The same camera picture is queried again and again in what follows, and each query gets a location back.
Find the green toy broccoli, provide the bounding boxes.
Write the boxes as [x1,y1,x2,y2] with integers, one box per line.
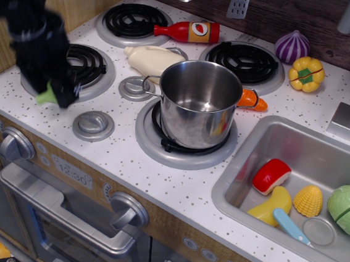
[36,82,57,104]

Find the grey stovetop knob front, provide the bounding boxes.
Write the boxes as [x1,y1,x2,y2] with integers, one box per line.
[72,111,115,142]

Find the back right black burner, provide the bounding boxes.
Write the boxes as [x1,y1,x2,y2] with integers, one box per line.
[199,41,285,96]

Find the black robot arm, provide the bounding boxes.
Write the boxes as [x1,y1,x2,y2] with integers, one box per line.
[0,0,80,108]

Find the stainless steel pot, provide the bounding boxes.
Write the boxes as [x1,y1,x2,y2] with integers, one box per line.
[157,60,246,149]

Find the yellow toy banana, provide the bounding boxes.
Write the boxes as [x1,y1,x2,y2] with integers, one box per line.
[247,186,292,227]

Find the black burner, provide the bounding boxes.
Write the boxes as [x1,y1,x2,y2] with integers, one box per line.
[135,100,238,170]
[20,44,115,103]
[199,41,285,96]
[96,3,172,49]

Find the orange toy carrot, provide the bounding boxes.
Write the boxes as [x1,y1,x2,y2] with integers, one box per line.
[237,89,268,112]

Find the yellow toy bell pepper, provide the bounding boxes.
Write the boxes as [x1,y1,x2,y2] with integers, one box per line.
[288,56,325,93]

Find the hanging grey spatula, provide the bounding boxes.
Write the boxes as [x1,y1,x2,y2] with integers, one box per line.
[227,0,250,20]

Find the purple toy onion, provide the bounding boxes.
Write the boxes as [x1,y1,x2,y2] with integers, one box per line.
[274,30,310,63]

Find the red toy cheese wedge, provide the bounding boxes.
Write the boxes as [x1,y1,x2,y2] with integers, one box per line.
[252,158,291,195]

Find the red toy ketchup bottle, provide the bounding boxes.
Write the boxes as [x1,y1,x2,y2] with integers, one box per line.
[154,22,220,44]

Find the blue toy knife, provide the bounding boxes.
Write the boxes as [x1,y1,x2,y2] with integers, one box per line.
[272,208,313,247]

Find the silver oven door handle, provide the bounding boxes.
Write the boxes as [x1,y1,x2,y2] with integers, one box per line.
[0,163,135,259]

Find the right silver oven knob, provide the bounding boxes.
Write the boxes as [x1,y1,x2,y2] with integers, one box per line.
[110,192,149,230]

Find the green toy cabbage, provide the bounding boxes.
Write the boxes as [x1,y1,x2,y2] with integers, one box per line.
[327,185,350,235]

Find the grey stovetop knob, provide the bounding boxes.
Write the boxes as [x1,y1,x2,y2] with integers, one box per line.
[72,111,115,142]
[118,76,156,102]

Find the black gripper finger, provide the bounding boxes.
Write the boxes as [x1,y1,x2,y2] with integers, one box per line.
[20,68,50,94]
[51,73,80,108]

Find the silver oven knob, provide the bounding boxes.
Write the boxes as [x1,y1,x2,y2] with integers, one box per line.
[0,127,36,162]
[110,192,149,230]

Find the left silver oven knob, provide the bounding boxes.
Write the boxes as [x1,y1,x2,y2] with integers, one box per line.
[0,127,36,162]

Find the back left black burner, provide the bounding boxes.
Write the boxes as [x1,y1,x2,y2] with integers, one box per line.
[96,3,172,49]

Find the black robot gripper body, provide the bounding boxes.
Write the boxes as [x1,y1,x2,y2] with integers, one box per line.
[6,8,81,84]

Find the grey stovetop knob middle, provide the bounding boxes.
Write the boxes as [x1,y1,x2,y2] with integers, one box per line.
[118,76,156,102]

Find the front left black burner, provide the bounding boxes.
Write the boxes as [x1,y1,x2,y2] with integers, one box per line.
[20,44,115,103]

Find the front right black burner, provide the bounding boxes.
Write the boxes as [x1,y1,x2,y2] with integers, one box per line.
[135,100,238,170]

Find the yellow toy corn piece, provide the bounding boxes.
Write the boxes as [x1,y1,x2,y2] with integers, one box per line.
[293,185,323,218]

